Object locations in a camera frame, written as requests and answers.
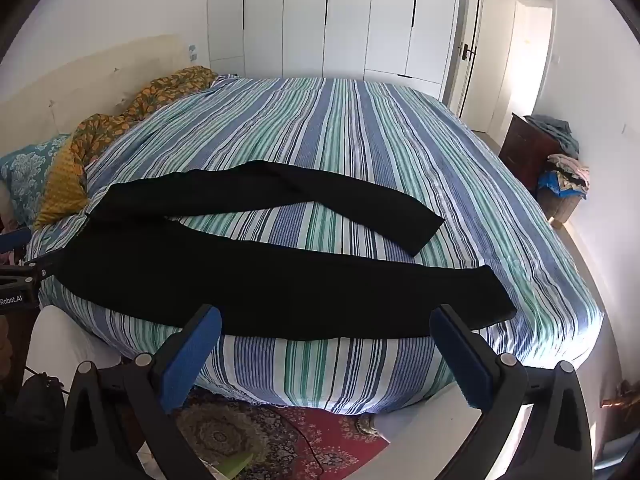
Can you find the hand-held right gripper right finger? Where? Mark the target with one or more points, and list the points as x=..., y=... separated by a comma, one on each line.
x=460, y=355

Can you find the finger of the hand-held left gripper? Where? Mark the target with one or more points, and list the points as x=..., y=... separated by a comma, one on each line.
x=44, y=267
x=15, y=241

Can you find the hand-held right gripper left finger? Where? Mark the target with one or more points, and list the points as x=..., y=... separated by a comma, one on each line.
x=192, y=355

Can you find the black pants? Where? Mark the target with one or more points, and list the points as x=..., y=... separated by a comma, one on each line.
x=250, y=285

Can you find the mustard dotted pillow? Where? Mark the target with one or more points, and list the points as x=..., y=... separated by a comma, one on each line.
x=60, y=185

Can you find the teal patterned pillow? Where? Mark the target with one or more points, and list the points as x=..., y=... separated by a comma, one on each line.
x=27, y=170

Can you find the green flat item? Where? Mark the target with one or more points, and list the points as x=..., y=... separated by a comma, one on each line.
x=234, y=465

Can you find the black bag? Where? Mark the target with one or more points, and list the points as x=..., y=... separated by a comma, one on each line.
x=37, y=415

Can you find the red patterned rug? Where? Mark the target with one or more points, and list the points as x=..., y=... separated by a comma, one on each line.
x=310, y=440

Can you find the orange floral blanket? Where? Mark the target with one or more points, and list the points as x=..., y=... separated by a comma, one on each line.
x=150, y=97

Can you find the dark wooden dresser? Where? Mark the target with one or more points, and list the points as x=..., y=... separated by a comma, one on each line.
x=522, y=152

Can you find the grey-blue cloth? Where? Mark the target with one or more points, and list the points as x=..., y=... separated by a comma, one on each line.
x=555, y=130

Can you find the striped bedspread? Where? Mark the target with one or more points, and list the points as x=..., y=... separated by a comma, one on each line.
x=350, y=135

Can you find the white door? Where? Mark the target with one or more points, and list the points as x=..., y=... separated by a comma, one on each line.
x=467, y=80

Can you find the white wardrobe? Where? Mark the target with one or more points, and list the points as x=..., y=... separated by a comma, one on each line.
x=325, y=15

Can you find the white bed frame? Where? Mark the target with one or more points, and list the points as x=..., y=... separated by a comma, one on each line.
x=65, y=340

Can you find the wall socket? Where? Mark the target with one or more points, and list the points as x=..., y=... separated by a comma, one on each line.
x=193, y=52

